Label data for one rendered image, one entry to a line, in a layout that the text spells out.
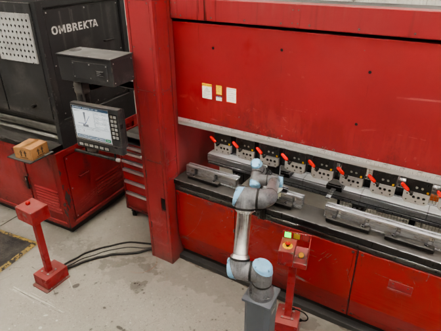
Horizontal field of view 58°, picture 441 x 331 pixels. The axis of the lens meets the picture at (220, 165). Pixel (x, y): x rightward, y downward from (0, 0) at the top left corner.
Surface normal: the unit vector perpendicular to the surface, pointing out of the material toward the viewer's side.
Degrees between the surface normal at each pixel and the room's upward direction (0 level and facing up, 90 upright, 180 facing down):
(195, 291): 0
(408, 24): 90
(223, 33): 90
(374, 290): 90
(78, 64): 90
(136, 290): 0
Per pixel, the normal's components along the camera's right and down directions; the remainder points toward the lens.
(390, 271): -0.52, 0.40
